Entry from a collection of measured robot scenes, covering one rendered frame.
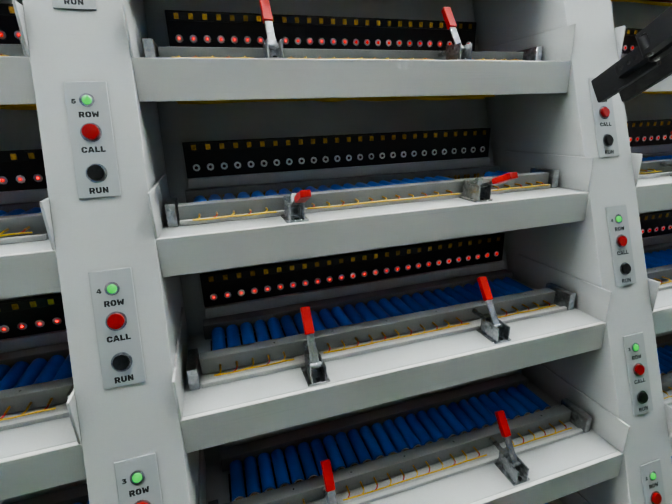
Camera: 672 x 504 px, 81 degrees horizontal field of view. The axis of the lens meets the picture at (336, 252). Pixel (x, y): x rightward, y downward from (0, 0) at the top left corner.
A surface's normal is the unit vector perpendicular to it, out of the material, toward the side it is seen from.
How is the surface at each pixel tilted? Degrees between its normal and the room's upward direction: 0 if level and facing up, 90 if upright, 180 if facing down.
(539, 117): 90
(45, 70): 90
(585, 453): 19
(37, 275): 109
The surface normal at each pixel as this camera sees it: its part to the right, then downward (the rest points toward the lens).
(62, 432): -0.04, -0.95
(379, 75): 0.30, 0.29
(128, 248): 0.27, -0.04
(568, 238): -0.95, 0.13
